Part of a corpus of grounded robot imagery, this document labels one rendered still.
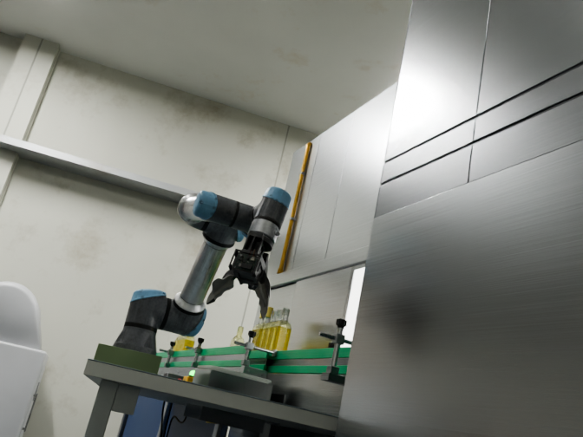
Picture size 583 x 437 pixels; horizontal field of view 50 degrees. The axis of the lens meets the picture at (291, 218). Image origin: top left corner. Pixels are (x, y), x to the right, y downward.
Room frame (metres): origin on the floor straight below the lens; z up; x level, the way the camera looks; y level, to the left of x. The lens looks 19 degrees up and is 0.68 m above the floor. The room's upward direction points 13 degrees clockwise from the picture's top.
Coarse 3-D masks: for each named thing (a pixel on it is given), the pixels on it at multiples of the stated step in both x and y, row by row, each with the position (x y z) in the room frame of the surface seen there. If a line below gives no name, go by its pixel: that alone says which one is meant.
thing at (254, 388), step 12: (204, 372) 2.10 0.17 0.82; (216, 372) 2.04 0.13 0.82; (204, 384) 2.07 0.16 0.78; (216, 384) 2.05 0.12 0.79; (228, 384) 2.06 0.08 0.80; (240, 384) 2.08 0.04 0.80; (252, 384) 2.09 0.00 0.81; (264, 384) 2.11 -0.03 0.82; (252, 396) 2.10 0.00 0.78; (264, 396) 2.11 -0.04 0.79; (276, 396) 2.20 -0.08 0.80
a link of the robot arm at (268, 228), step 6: (252, 222) 1.53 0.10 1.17; (258, 222) 1.51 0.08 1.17; (264, 222) 1.51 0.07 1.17; (270, 222) 1.51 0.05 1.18; (252, 228) 1.52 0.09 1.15; (258, 228) 1.51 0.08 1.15; (264, 228) 1.51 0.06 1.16; (270, 228) 1.51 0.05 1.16; (276, 228) 1.52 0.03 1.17; (264, 234) 1.51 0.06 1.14; (270, 234) 1.51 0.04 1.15; (276, 234) 1.53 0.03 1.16
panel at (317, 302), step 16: (336, 272) 2.36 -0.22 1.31; (352, 272) 2.24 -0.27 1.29; (304, 288) 2.60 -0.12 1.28; (320, 288) 2.46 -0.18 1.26; (336, 288) 2.33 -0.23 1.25; (304, 304) 2.57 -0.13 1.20; (320, 304) 2.43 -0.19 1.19; (336, 304) 2.31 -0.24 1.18; (304, 320) 2.54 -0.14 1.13; (320, 320) 2.41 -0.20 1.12; (336, 320) 2.29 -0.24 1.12; (304, 336) 2.51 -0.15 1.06; (320, 336) 2.38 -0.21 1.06
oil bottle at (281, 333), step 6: (276, 324) 2.41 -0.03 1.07; (282, 324) 2.39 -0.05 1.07; (288, 324) 2.40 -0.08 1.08; (276, 330) 2.40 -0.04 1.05; (282, 330) 2.39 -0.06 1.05; (288, 330) 2.40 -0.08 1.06; (276, 336) 2.39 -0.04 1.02; (282, 336) 2.39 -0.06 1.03; (288, 336) 2.40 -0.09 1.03; (270, 342) 2.43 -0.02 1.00; (276, 342) 2.38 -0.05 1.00; (282, 342) 2.39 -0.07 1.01; (288, 342) 2.40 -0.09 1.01; (270, 348) 2.42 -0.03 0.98; (276, 348) 2.38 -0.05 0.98; (282, 348) 2.39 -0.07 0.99
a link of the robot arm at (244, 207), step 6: (240, 204) 1.60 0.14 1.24; (240, 210) 1.59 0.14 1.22; (246, 210) 1.60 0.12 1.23; (252, 210) 1.59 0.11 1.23; (240, 216) 1.59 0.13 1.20; (246, 216) 1.60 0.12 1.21; (252, 216) 1.59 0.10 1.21; (234, 222) 1.60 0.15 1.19; (240, 222) 1.60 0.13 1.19; (246, 222) 1.61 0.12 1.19; (234, 228) 1.63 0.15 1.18; (240, 228) 1.62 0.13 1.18; (246, 228) 1.62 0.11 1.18; (246, 234) 1.67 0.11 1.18
